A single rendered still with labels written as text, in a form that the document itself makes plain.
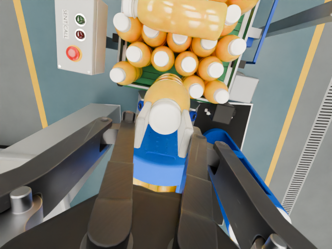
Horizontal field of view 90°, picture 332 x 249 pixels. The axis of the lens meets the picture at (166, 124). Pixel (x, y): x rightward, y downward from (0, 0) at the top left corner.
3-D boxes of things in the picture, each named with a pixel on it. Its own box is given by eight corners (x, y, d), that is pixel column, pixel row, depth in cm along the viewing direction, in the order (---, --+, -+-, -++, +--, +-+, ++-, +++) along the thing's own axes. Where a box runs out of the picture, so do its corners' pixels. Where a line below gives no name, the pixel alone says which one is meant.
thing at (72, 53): (67, 59, 47) (65, 59, 46) (67, 45, 46) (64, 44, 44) (80, 61, 47) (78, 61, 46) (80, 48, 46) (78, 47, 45)
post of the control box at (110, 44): (140, 54, 148) (85, 43, 54) (141, 49, 146) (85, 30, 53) (145, 55, 148) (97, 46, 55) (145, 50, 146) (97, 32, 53)
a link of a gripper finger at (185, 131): (186, 128, 15) (193, 130, 15) (183, 108, 21) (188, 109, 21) (177, 157, 16) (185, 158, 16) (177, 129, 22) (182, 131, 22)
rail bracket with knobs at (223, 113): (202, 112, 72) (206, 120, 62) (206, 96, 69) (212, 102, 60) (224, 116, 72) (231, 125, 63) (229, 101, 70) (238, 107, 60)
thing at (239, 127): (179, 212, 214) (179, 222, 200) (191, 96, 160) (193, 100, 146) (219, 215, 213) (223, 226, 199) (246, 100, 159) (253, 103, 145)
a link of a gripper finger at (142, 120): (139, 149, 16) (131, 147, 15) (147, 123, 22) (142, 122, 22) (145, 119, 14) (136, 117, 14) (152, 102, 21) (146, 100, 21)
